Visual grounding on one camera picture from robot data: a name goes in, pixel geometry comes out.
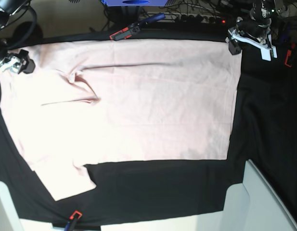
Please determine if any orange black clamp top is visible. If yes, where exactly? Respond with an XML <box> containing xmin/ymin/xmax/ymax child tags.
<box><xmin>109</xmin><ymin>13</ymin><xmax>166</xmax><ymax>41</ymax></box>

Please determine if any blue plastic box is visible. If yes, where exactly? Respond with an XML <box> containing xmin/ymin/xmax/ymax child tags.
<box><xmin>101</xmin><ymin>0</ymin><xmax>168</xmax><ymax>7</ymax></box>

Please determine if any black power strip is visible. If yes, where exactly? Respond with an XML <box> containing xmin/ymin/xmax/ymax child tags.
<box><xmin>162</xmin><ymin>13</ymin><xmax>227</xmax><ymax>25</ymax></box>

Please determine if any blue clamp bottom edge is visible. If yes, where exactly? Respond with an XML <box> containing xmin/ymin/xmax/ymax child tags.
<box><xmin>64</xmin><ymin>210</ymin><xmax>82</xmax><ymax>231</ymax></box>

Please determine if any orange black clamp right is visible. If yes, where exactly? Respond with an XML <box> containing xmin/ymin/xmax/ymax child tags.
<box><xmin>279</xmin><ymin>21</ymin><xmax>296</xmax><ymax>67</ymax></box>

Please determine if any pink T-shirt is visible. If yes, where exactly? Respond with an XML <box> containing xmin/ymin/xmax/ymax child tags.
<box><xmin>0</xmin><ymin>39</ymin><xmax>242</xmax><ymax>200</ymax></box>

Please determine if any white box right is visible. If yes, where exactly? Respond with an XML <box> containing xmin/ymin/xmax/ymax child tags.
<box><xmin>222</xmin><ymin>159</ymin><xmax>297</xmax><ymax>231</ymax></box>

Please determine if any white box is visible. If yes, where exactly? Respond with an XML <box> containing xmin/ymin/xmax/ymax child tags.
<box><xmin>222</xmin><ymin>159</ymin><xmax>297</xmax><ymax>231</ymax></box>
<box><xmin>0</xmin><ymin>181</ymin><xmax>24</xmax><ymax>231</ymax></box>

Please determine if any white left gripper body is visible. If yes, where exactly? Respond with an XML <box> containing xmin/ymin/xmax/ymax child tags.
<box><xmin>226</xmin><ymin>17</ymin><xmax>277</xmax><ymax>60</ymax></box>

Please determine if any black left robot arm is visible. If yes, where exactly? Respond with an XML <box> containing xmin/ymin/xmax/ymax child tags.
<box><xmin>226</xmin><ymin>0</ymin><xmax>286</xmax><ymax>61</ymax></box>

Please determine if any white box left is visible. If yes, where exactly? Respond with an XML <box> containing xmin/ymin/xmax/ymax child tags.
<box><xmin>0</xmin><ymin>181</ymin><xmax>24</xmax><ymax>231</ymax></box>

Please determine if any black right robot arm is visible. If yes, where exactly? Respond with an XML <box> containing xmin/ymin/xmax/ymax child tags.
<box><xmin>0</xmin><ymin>0</ymin><xmax>37</xmax><ymax>75</ymax></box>

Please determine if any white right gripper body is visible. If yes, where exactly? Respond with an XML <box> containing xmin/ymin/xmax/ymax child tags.
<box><xmin>0</xmin><ymin>54</ymin><xmax>23</xmax><ymax>75</ymax></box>

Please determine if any orange black clamp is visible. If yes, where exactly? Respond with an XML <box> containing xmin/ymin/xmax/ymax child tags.
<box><xmin>279</xmin><ymin>21</ymin><xmax>296</xmax><ymax>67</ymax></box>
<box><xmin>109</xmin><ymin>13</ymin><xmax>166</xmax><ymax>41</ymax></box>

